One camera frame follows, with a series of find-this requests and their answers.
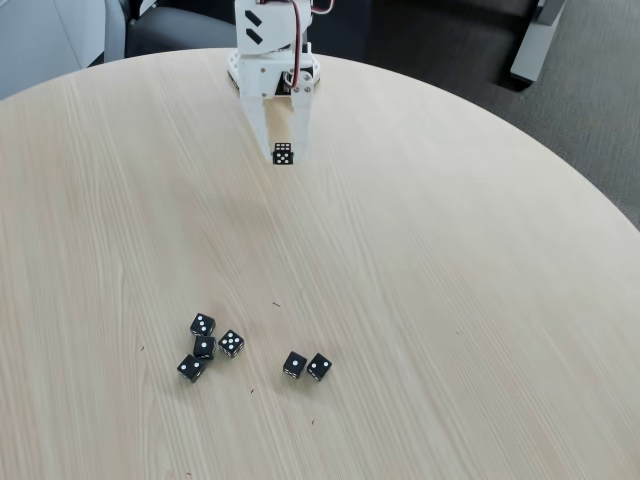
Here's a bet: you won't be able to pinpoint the black dice with white pips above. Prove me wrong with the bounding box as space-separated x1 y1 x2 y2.
193 335 217 361

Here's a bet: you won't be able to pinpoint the red and black arm cable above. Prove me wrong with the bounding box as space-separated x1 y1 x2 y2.
285 0 336 94

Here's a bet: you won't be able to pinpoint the black dice showing three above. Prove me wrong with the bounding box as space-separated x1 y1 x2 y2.
189 312 217 337

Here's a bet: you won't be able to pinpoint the black dice showing five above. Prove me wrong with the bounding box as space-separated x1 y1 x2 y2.
217 328 246 358

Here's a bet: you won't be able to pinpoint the white cabinet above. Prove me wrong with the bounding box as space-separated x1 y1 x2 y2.
0 0 126 100

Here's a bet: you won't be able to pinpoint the black dice showing two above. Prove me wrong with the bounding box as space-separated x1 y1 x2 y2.
306 352 333 383

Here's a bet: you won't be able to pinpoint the black dice showing six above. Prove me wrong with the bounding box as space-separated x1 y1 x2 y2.
272 142 297 167

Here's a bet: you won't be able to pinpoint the grey desk leg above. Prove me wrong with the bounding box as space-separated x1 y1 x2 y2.
509 0 566 91

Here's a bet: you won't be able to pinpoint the dark grey chair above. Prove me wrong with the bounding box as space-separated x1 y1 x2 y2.
124 4 239 59

